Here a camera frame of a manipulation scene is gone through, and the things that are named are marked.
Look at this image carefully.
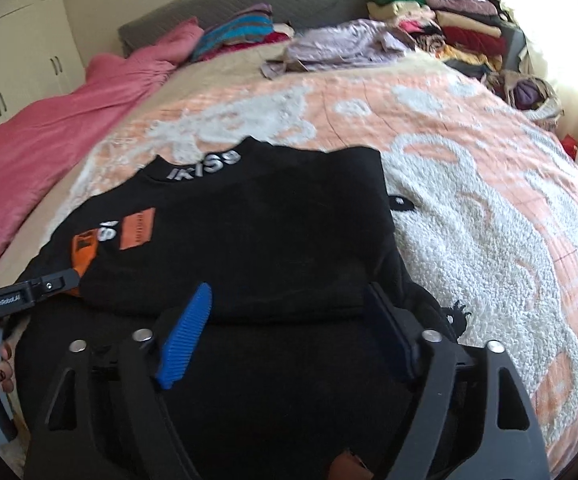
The white wardrobe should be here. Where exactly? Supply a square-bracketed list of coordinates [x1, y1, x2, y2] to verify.
[0, 0, 87, 156]

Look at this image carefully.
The beige bed sheet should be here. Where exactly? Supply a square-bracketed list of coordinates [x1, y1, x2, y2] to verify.
[0, 42, 294, 291]

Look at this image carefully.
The striped folded garment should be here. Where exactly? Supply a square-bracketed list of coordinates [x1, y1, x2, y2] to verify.
[190, 3, 276, 62]

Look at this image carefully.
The lilac crumpled garment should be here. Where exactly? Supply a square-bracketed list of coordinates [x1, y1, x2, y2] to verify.
[261, 18, 414, 80]

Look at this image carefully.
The pink duvet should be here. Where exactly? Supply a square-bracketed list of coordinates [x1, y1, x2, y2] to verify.
[0, 22, 204, 281]

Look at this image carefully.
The person's right hand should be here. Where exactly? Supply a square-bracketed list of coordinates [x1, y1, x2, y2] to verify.
[331, 451, 372, 480]

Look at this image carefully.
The bag of clothes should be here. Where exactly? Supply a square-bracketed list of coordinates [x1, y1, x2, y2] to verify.
[486, 69, 564, 132]

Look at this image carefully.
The light curtain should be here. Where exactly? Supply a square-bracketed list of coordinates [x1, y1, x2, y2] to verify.
[496, 0, 578, 181]

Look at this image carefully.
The pile of folded clothes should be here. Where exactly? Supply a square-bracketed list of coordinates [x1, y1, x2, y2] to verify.
[366, 0, 527, 81]

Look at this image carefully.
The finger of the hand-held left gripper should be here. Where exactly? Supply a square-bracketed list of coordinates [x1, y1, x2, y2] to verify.
[26, 268, 81, 302]

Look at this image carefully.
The black sweater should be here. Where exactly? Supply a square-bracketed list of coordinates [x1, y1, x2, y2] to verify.
[6, 136, 470, 480]

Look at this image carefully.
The orange and white fleece blanket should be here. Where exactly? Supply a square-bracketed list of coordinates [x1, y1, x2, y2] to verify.
[0, 55, 578, 466]

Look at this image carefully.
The dark red folded garment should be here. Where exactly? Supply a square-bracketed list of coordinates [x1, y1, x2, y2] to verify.
[229, 30, 296, 54]

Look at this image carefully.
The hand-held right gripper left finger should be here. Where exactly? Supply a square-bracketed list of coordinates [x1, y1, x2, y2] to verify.
[23, 281, 214, 480]

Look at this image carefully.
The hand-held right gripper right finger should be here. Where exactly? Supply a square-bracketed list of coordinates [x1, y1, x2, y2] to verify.
[366, 281, 552, 480]

